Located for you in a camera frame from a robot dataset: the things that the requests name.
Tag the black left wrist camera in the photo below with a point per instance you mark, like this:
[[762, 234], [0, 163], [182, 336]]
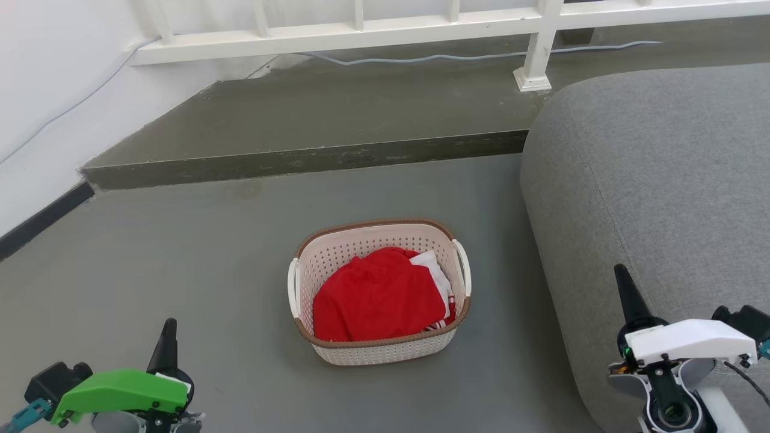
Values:
[[54, 382]]

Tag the teal camera connector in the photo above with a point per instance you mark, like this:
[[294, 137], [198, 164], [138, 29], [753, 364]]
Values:
[[27, 415], [765, 350]]

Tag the red garment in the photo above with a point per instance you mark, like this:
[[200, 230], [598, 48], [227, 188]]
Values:
[[379, 297]]

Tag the cream perforated laundry basket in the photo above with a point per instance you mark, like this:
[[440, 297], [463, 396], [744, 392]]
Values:
[[385, 355]]

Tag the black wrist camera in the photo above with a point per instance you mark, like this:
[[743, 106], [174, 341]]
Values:
[[749, 322], [54, 382]]

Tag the teal left camera connector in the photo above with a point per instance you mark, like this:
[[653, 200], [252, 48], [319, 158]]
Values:
[[27, 415]]

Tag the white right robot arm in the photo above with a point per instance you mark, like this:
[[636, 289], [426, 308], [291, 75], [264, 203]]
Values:
[[725, 412]]

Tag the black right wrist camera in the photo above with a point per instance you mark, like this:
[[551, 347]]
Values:
[[749, 322]]

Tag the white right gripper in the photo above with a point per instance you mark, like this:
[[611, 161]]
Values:
[[692, 340]]

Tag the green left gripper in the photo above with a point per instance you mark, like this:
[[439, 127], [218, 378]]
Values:
[[120, 391]]

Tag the white metal railing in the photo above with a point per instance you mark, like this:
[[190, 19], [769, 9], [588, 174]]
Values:
[[361, 33]]

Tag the teal right camera connector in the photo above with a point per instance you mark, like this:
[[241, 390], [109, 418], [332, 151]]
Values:
[[765, 350]]

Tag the grey fabric sofa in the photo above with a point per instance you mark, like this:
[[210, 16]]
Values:
[[662, 180]]

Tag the white garment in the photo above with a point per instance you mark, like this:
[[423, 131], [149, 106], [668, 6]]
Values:
[[436, 272]]

